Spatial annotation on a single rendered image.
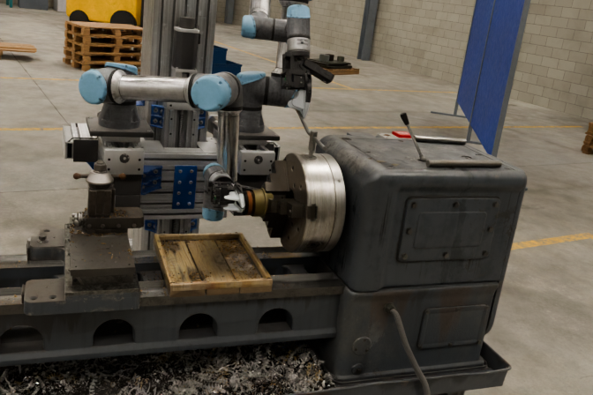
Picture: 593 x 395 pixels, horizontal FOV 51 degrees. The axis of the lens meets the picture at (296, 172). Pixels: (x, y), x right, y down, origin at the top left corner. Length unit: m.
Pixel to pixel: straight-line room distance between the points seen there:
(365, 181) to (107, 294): 0.78
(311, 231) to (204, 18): 1.07
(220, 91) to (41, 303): 0.83
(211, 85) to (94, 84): 0.42
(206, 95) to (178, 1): 0.60
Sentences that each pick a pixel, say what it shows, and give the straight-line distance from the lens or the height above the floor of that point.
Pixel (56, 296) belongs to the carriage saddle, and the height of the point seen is 0.90.
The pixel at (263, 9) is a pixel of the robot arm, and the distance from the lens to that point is 2.23.
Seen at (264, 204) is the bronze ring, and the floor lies 1.09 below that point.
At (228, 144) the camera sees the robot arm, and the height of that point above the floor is 1.17.
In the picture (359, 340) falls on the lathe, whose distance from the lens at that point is 2.05.
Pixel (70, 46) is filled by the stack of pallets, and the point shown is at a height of 0.31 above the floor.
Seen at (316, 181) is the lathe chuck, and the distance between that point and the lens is 1.86.
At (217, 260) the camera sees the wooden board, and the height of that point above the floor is 0.89.
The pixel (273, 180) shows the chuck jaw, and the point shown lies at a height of 1.14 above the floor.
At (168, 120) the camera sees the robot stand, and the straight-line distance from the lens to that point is 2.53.
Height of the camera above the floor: 1.73
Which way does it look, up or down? 16 degrees down
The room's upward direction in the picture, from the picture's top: 7 degrees clockwise
